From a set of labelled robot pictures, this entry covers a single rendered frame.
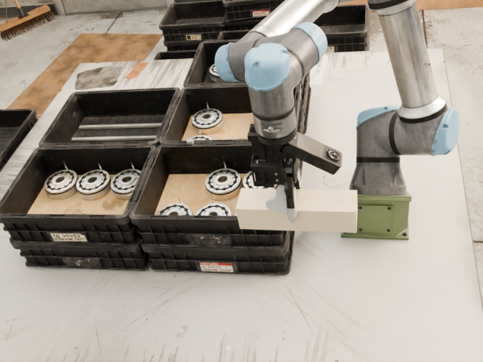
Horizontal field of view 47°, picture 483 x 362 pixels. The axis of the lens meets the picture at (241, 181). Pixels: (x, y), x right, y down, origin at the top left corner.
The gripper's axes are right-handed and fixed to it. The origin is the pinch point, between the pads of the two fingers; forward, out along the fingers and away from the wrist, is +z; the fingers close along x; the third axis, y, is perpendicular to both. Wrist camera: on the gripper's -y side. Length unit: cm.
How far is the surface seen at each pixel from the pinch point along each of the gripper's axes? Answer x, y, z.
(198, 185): -32, 35, 26
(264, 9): -203, 45, 55
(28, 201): -22, 85, 24
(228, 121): -63, 32, 26
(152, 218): -9.6, 39.2, 15.8
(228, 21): -202, 66, 61
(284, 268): -11.4, 7.8, 36.1
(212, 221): -9.8, 23.5, 16.5
